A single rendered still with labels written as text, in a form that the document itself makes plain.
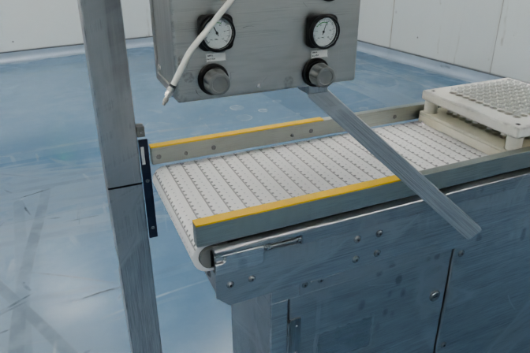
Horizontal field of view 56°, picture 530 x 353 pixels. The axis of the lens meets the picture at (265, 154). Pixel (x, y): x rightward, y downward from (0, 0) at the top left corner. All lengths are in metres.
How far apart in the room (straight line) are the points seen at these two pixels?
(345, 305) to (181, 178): 0.37
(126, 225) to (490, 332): 0.83
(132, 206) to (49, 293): 1.14
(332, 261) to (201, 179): 0.25
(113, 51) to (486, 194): 0.65
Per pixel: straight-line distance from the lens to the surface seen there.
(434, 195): 0.70
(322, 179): 0.83
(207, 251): 0.67
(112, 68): 0.84
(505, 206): 0.97
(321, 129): 0.98
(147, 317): 1.08
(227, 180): 0.82
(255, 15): 0.53
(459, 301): 1.13
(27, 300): 2.03
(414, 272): 0.98
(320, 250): 0.75
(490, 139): 1.00
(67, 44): 5.80
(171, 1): 0.51
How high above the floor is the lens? 1.20
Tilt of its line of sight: 24 degrees down
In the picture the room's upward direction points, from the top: straight up
